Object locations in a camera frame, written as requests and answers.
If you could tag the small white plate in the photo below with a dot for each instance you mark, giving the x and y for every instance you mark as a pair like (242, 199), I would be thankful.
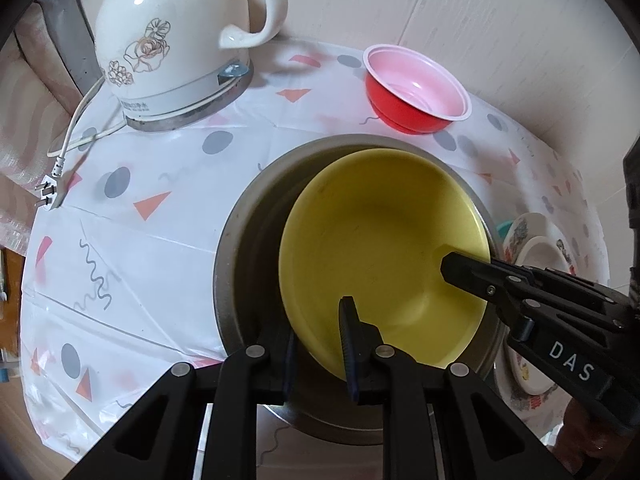
(537, 252)

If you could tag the teal plate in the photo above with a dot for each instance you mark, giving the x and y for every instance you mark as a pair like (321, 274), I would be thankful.
(502, 228)

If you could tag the white floral electric kettle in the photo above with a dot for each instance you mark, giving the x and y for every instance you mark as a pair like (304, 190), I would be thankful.
(165, 35)

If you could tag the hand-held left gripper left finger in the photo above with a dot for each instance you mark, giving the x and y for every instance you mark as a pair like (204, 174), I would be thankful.
(288, 375)

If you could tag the red plastic bowl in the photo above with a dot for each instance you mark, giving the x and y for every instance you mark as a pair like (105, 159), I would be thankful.
(400, 110)

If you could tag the stainless steel bowl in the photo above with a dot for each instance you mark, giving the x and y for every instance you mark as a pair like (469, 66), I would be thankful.
(250, 240)

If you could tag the person's right hand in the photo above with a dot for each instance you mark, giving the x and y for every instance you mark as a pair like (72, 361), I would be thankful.
(585, 435)

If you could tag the large white patterned plate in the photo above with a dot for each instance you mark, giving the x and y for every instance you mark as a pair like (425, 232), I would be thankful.
(520, 230)

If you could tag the yellow plastic bowl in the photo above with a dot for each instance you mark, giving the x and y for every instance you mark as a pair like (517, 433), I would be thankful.
(380, 240)

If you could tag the white patterned tablecloth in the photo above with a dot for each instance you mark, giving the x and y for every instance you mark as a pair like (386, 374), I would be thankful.
(175, 250)

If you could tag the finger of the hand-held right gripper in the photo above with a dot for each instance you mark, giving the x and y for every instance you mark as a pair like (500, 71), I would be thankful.
(465, 272)
(525, 330)

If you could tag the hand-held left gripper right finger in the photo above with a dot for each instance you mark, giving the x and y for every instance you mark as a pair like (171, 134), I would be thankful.
(347, 350)

